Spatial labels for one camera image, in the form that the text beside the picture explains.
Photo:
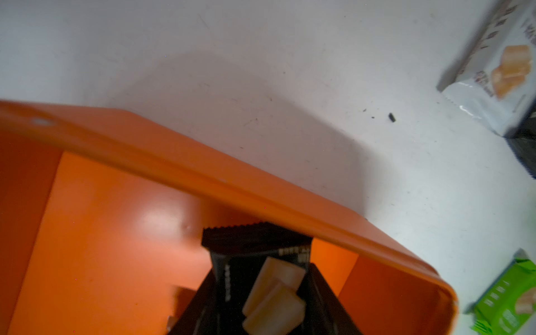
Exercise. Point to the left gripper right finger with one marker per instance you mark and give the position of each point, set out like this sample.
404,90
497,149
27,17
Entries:
331,305

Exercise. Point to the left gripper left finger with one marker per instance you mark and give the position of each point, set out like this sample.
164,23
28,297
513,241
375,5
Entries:
199,316

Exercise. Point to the black cookie packet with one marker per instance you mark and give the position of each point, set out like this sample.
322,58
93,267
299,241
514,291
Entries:
522,142
248,261

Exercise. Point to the orange storage box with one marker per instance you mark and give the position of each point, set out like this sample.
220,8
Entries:
102,213

